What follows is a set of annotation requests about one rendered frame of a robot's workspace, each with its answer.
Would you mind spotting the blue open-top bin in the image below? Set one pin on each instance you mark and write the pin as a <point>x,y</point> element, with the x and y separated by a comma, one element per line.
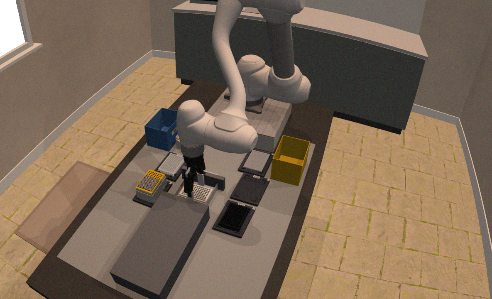
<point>161,130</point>

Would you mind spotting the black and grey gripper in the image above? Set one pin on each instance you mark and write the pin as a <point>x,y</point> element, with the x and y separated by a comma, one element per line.
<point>193,165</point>

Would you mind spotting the black multiwell plate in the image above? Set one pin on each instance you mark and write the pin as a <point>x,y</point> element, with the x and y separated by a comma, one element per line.
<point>234,217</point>

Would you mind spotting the light grey bench mat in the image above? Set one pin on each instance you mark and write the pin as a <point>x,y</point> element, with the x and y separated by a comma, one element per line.
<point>220,266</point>

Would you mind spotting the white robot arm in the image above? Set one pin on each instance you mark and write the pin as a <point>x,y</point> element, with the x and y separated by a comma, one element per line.
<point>250,81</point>

